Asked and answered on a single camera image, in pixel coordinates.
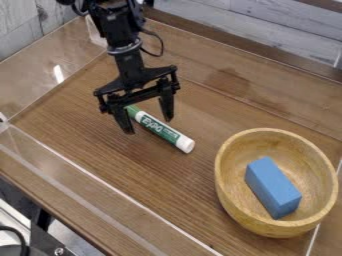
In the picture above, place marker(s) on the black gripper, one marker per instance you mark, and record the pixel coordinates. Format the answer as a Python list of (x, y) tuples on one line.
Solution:
[(138, 84)]

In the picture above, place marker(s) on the green Expo marker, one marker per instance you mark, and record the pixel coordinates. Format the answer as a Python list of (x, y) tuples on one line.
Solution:
[(171, 135)]

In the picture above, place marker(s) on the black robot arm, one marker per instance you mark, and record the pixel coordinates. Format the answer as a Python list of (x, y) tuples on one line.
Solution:
[(119, 21)]

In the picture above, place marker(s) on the brown wooden bowl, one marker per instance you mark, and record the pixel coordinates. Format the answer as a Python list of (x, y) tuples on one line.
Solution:
[(306, 166)]

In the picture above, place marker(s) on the blue foam block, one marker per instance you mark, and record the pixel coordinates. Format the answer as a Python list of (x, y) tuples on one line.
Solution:
[(272, 188)]

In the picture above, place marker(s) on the black metal table leg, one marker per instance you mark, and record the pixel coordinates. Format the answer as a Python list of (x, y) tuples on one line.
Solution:
[(43, 220)]

